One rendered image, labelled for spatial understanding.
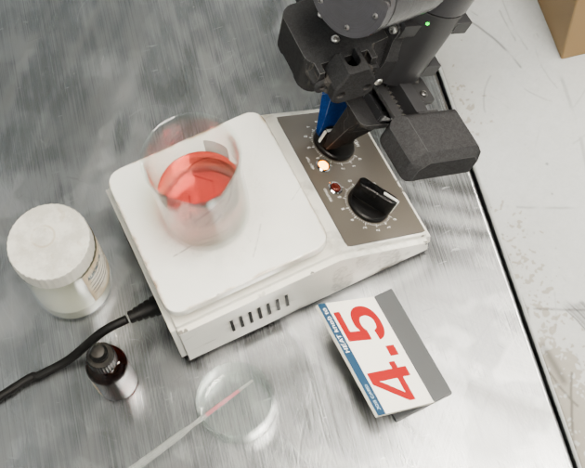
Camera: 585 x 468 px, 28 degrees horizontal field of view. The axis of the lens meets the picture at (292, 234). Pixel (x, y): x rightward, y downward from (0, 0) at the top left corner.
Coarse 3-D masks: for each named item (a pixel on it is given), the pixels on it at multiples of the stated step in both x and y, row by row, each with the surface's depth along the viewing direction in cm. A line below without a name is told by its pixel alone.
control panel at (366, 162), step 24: (288, 120) 85; (312, 120) 86; (312, 144) 85; (360, 144) 87; (312, 168) 83; (336, 168) 84; (360, 168) 85; (384, 168) 87; (336, 192) 83; (336, 216) 82; (408, 216) 84; (360, 240) 81
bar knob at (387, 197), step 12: (360, 180) 82; (360, 192) 82; (372, 192) 82; (384, 192) 82; (360, 204) 83; (372, 204) 83; (384, 204) 82; (396, 204) 82; (360, 216) 82; (372, 216) 82; (384, 216) 83
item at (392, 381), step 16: (352, 304) 83; (368, 304) 84; (336, 320) 81; (352, 320) 82; (368, 320) 83; (352, 336) 81; (368, 336) 82; (384, 336) 83; (368, 352) 81; (384, 352) 82; (368, 368) 80; (384, 368) 81; (400, 368) 82; (384, 384) 80; (400, 384) 81; (416, 384) 82; (384, 400) 79; (400, 400) 80; (416, 400) 81
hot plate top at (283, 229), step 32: (256, 128) 82; (256, 160) 81; (128, 192) 81; (256, 192) 80; (288, 192) 80; (128, 224) 80; (160, 224) 79; (256, 224) 79; (288, 224) 79; (320, 224) 79; (160, 256) 78; (192, 256) 78; (224, 256) 78; (256, 256) 78; (288, 256) 78; (160, 288) 77; (192, 288) 77; (224, 288) 77
